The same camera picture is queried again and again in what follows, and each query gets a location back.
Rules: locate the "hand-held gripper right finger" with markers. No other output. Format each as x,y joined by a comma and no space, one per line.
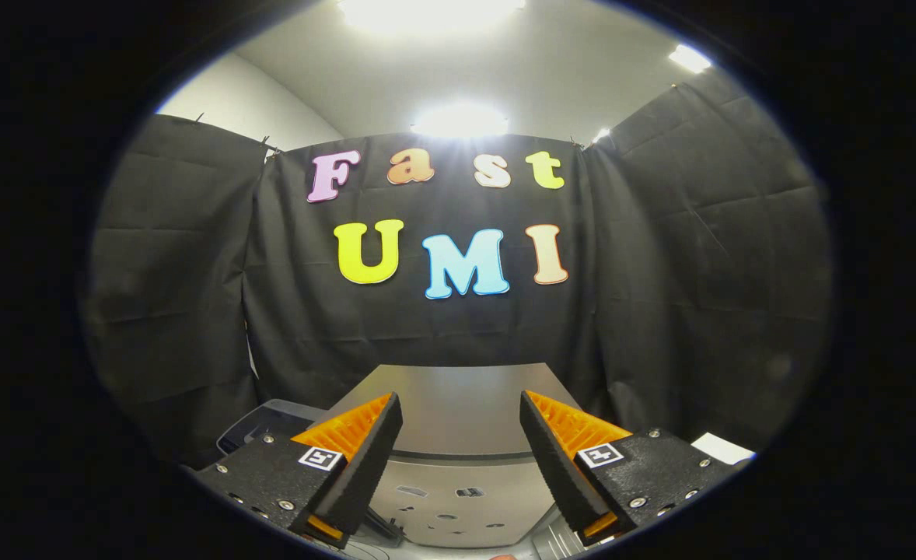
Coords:
555,459

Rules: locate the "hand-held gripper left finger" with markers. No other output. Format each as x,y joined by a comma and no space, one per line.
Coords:
365,459

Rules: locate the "grey washing machine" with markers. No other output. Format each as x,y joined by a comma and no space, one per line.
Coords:
228,443

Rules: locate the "beige cabinet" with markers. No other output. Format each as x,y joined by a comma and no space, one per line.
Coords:
458,408

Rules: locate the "white flat sheet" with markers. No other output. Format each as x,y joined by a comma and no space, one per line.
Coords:
724,449

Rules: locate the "small ceiling light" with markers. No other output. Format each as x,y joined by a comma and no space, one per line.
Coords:
601,136

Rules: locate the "round ceiling light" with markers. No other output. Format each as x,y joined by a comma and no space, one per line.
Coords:
460,121

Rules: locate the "rectangular ceiling light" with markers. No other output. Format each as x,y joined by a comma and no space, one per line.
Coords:
690,58

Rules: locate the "large ceiling light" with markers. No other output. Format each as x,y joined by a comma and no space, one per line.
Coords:
431,14

